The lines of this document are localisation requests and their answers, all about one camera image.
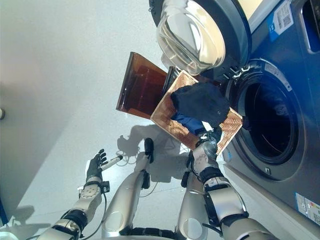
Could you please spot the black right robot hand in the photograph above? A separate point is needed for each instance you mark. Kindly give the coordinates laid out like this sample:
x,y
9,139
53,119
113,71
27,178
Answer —
x,y
208,137

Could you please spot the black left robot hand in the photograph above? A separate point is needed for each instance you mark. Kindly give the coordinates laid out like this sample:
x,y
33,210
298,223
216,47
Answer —
x,y
93,170

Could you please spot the blue garment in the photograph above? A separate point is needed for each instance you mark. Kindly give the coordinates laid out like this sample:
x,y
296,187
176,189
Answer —
x,y
187,122

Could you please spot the black fuzzy garment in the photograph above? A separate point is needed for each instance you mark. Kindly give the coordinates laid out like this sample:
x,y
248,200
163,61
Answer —
x,y
200,102

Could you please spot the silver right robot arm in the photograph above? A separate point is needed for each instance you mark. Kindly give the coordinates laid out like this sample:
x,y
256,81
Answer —
x,y
225,200

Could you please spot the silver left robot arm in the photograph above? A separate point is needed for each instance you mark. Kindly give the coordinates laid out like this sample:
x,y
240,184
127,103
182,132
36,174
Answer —
x,y
87,197

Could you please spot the dark grey washing machine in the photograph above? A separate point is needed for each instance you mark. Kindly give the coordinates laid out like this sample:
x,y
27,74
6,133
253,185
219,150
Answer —
x,y
287,87

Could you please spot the round washing machine door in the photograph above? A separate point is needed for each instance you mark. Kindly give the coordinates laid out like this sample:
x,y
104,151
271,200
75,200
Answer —
x,y
195,32

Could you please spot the silver left robot leg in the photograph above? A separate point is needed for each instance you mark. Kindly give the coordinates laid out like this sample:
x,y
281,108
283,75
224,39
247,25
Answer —
x,y
125,195

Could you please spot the silver robot leg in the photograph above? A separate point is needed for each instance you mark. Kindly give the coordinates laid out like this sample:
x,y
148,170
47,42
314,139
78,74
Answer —
x,y
191,207
125,195

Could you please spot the rectangular wicker laundry basket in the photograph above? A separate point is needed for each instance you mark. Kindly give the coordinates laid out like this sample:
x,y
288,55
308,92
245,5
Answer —
x,y
165,112

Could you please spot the silver right robot leg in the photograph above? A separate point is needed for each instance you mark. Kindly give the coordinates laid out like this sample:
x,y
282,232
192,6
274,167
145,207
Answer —
x,y
191,207

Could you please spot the grey robot torso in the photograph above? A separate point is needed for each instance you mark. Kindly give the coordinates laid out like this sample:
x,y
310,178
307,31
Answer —
x,y
150,233

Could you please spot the energy label sticker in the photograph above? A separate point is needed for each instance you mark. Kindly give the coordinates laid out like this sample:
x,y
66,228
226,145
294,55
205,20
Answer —
x,y
307,207

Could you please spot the blue code sticker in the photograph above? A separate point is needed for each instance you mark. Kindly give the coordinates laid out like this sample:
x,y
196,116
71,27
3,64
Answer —
x,y
280,21

